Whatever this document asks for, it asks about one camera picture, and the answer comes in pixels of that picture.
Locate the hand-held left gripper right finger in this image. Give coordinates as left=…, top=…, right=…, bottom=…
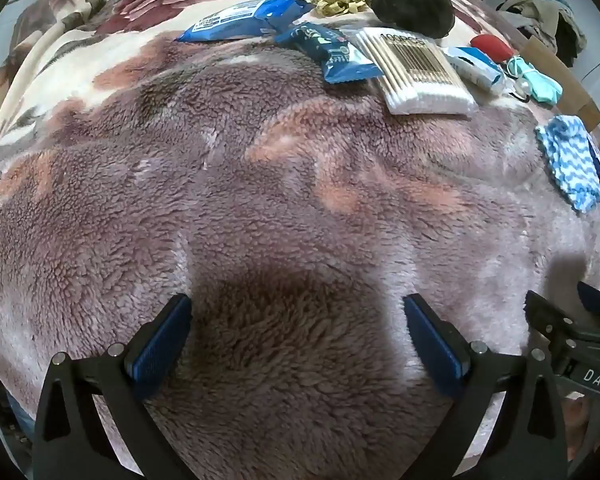
left=402, top=294, right=569, bottom=480

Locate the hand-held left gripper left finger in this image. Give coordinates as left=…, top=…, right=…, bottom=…
left=32, top=292, right=193, bottom=480

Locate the pearl hair tie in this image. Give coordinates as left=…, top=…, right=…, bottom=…
left=511, top=74, right=532, bottom=102

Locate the red sponge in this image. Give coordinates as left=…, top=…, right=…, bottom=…
left=469, top=34, right=516, bottom=62

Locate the blue wet wipes pack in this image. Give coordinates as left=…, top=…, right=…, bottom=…
left=176, top=0, right=317, bottom=44

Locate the person's right hand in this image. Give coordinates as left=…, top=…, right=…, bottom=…
left=562, top=395, right=600, bottom=462

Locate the blue zigzag cloth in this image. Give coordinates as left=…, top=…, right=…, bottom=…
left=534, top=115, right=600, bottom=214

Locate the floral fleece blanket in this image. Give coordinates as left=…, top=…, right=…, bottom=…
left=0, top=0, right=600, bottom=480

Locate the cardboard box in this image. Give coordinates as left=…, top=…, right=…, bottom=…
left=521, top=36, right=600, bottom=132

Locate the teal face mask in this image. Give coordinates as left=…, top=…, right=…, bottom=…
left=504, top=56, right=564, bottom=107

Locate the blue and white tissue pack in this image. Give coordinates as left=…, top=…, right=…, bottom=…
left=441, top=46, right=507, bottom=96

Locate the cotton swabs pack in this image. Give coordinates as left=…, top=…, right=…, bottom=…
left=354, top=27, right=481, bottom=117

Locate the pile of clothes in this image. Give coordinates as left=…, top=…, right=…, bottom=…
left=496, top=0, right=589, bottom=61

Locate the dark blue snack packet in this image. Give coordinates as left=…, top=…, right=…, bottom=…
left=274, top=22, right=386, bottom=84

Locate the black mesh cloth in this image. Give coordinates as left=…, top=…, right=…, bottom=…
left=366, top=0, right=456, bottom=40

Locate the yellow rubber band bundle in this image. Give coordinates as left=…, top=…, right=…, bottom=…
left=310, top=0, right=369, bottom=17

